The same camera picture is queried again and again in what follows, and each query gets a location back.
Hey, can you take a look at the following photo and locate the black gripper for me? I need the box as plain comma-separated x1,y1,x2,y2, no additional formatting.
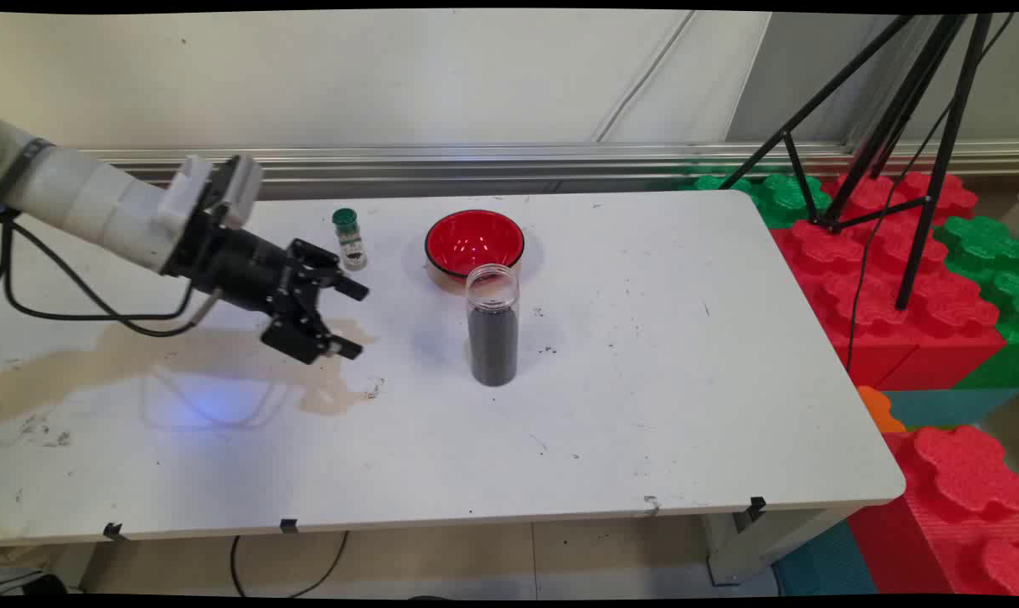
161,211,371,366

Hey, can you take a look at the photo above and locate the clear jar with black grains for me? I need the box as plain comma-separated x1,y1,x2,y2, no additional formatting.
465,263,520,388

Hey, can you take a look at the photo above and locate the spice bottle with green cap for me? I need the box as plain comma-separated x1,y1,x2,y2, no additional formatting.
332,209,368,272

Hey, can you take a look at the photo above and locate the red bowl with black rim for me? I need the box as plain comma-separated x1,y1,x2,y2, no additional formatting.
425,209,525,293

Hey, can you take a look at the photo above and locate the grey device under table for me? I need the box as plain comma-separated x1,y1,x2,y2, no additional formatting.
0,567,69,596

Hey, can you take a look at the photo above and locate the green foam block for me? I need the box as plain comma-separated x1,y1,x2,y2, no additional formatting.
682,171,832,229
934,215,1019,389

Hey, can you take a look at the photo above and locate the white table leg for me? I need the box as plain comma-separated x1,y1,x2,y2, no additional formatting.
702,507,848,586

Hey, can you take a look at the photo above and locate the teal foam mat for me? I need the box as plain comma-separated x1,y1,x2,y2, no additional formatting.
885,387,1019,432
771,519,880,596

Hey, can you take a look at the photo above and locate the orange foam piece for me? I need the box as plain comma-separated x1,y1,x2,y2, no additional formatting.
857,386,907,434

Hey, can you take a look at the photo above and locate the red foam block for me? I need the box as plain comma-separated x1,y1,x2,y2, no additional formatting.
769,171,1008,391
847,425,1019,596

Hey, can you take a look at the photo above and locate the black tripod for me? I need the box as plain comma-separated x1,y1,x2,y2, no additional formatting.
720,13,1016,312

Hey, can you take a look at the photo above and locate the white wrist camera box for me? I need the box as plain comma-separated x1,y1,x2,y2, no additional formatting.
159,155,263,233

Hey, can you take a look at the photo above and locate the aluminium rail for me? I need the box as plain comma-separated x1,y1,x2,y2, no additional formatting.
79,139,1019,201

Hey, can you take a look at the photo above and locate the black cable under table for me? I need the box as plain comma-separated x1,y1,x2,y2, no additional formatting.
230,530,350,599

